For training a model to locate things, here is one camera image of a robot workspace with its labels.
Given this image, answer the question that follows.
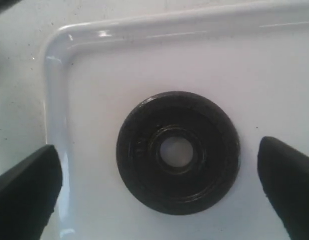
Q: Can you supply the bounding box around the black weight plate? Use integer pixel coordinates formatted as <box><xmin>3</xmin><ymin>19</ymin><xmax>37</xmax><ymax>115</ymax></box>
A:
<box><xmin>116</xmin><ymin>91</ymin><xmax>240</xmax><ymax>215</ymax></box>

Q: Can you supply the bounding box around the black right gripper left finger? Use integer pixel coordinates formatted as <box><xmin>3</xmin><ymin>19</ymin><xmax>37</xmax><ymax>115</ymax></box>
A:
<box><xmin>0</xmin><ymin>144</ymin><xmax>63</xmax><ymax>240</ymax></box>

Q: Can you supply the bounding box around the white plastic tray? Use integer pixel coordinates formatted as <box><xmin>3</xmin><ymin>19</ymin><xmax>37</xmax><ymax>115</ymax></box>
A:
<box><xmin>42</xmin><ymin>0</ymin><xmax>309</xmax><ymax>240</ymax></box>

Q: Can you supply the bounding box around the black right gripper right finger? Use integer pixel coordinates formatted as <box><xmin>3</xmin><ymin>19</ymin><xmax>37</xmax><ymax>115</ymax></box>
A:
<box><xmin>257</xmin><ymin>136</ymin><xmax>309</xmax><ymax>240</ymax></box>

